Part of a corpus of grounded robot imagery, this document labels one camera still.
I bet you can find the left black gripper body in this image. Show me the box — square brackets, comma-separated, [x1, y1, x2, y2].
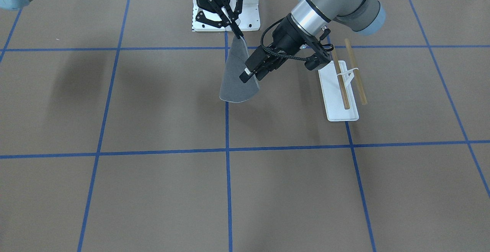
[260, 15, 307, 62]

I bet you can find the blue grey towel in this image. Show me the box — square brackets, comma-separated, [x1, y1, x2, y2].
[219, 37, 260, 103]

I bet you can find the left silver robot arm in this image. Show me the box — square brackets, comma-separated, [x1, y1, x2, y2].
[239, 0, 386, 83]

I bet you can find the white wooden towel rack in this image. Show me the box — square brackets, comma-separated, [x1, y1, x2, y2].
[318, 38, 367, 122]

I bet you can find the white pedestal column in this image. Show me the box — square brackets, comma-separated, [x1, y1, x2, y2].
[191, 0, 261, 33]

